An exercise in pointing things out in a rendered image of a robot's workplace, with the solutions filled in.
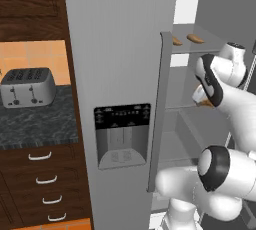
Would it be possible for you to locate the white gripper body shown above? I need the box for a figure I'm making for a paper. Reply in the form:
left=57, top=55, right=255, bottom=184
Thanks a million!
left=191, top=84, right=211, bottom=106

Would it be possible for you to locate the brown chicken drumstick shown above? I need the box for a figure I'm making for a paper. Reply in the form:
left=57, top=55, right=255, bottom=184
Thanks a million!
left=196, top=99, right=215, bottom=109

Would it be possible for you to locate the orange sweet potato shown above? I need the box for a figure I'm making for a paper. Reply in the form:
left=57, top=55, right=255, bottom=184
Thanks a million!
left=186, top=33, right=206, bottom=45
left=171, top=36, right=184, bottom=47

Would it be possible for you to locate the grey fridge door with dispenser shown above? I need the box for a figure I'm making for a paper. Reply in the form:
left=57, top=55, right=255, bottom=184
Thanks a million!
left=62, top=0, right=181, bottom=230

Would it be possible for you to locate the grey open fridge body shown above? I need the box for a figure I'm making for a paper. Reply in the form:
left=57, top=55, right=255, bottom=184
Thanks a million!
left=149, top=0, right=256, bottom=230

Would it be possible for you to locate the dark wood drawer front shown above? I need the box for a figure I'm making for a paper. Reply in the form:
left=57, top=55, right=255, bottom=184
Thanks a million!
left=6, top=187, right=90, bottom=211
left=13, top=205, right=92, bottom=227
left=0, top=144, right=83, bottom=172
left=0, top=167, right=86, bottom=192

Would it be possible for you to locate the silver four-slot toaster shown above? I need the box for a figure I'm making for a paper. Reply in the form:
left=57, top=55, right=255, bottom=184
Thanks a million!
left=0, top=66, right=58, bottom=109

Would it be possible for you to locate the grey fridge door handle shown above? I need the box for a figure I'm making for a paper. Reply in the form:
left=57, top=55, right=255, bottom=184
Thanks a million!
left=147, top=31, right=174, bottom=194

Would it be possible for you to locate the white drawer handle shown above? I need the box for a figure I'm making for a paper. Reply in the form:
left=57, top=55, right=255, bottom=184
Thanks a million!
left=27, top=151, right=53, bottom=162
left=42, top=195, right=63, bottom=205
left=35, top=175, right=58, bottom=186
left=47, top=212, right=67, bottom=223

